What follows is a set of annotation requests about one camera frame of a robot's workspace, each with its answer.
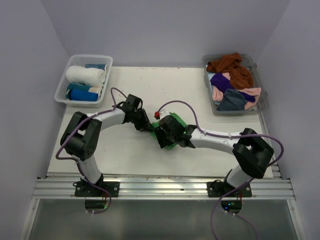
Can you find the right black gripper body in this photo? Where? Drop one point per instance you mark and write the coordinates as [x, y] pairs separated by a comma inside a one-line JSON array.
[[174, 137]]

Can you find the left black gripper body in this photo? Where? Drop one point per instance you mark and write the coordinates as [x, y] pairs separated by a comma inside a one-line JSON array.
[[133, 119]]

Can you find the green towel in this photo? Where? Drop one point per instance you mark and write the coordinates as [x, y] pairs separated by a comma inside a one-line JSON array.
[[180, 120]]

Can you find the white towel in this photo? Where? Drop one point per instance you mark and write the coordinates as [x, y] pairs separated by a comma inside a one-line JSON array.
[[86, 76]]

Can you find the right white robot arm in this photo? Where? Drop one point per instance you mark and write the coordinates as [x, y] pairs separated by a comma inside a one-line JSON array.
[[251, 151]]

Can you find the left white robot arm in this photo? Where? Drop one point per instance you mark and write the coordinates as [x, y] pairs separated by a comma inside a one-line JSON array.
[[80, 138]]

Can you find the teal rolled towel with swirl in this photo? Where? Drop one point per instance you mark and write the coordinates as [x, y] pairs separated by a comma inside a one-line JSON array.
[[103, 67]]

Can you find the white plastic basket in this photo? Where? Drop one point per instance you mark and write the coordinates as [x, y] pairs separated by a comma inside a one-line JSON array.
[[81, 60]]

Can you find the pink towel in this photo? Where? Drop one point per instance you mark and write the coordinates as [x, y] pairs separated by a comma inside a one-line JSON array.
[[254, 91]]

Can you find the blue rolled towel front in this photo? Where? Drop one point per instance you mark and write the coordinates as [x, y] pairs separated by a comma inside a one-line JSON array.
[[79, 95]]

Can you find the dark grey-blue towel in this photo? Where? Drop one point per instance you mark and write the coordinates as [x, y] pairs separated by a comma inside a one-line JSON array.
[[232, 101]]

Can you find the teal and cream rolled towel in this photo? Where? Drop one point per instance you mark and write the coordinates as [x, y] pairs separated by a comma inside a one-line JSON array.
[[84, 88]]

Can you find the light blue towel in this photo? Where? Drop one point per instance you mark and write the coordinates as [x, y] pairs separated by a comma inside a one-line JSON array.
[[210, 75]]

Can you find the purple towel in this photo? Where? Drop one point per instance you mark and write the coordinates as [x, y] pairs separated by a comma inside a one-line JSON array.
[[220, 84]]

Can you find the clear plastic bin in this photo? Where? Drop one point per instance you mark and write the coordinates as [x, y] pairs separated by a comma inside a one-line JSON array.
[[262, 102]]

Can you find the brown towel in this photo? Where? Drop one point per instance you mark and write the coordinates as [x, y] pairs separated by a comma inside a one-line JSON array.
[[240, 76]]

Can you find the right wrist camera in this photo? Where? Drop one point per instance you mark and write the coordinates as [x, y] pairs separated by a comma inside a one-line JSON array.
[[159, 115]]

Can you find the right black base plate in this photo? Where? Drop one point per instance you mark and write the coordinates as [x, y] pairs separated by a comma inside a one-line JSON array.
[[218, 188]]

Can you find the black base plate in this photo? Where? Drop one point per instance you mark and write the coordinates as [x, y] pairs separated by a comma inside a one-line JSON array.
[[218, 188], [84, 189]]

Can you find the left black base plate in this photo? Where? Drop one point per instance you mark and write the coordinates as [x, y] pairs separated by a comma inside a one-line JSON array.
[[84, 189]]

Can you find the aluminium mounting rail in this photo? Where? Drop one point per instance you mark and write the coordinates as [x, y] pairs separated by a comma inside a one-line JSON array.
[[135, 187]]

